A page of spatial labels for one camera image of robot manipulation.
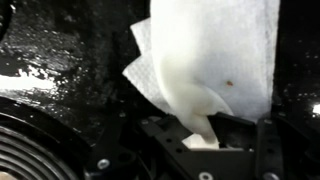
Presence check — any black electric stove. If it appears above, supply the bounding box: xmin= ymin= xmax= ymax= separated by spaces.
xmin=0 ymin=0 xmax=320 ymax=180

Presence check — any small black coil burner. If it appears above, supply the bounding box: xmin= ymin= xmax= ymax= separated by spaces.
xmin=0 ymin=96 xmax=91 ymax=180

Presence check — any white paper napkin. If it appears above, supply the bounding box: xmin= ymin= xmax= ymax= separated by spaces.
xmin=122 ymin=0 xmax=281 ymax=149

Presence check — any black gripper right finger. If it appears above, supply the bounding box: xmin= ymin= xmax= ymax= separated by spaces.
xmin=208 ymin=111 xmax=320 ymax=180

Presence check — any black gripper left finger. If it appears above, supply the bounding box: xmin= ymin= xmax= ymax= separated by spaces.
xmin=83 ymin=113 xmax=194 ymax=180

